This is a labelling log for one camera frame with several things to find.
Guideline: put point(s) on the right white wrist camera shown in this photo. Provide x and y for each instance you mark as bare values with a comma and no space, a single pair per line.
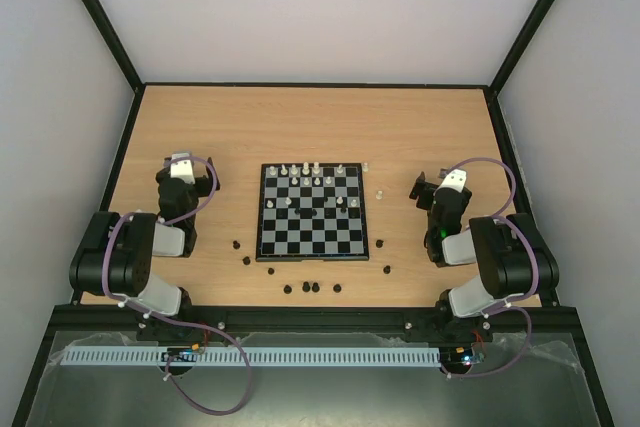
454,179

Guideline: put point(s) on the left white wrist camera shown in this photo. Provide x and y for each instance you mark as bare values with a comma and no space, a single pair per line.
181,167

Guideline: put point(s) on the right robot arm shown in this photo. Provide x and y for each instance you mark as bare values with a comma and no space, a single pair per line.
514,262

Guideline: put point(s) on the black silver chess board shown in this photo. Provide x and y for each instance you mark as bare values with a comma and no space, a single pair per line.
283,236

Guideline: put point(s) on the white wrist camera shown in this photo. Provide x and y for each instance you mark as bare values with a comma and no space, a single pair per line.
454,179
181,167

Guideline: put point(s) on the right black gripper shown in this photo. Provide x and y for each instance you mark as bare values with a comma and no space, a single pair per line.
426,192

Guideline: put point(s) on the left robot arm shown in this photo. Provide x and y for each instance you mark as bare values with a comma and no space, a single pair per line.
114,256

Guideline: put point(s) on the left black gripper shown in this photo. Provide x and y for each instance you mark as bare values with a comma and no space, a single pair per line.
206,186

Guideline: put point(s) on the grey slotted cable duct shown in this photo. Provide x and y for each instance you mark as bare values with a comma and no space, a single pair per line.
422,357

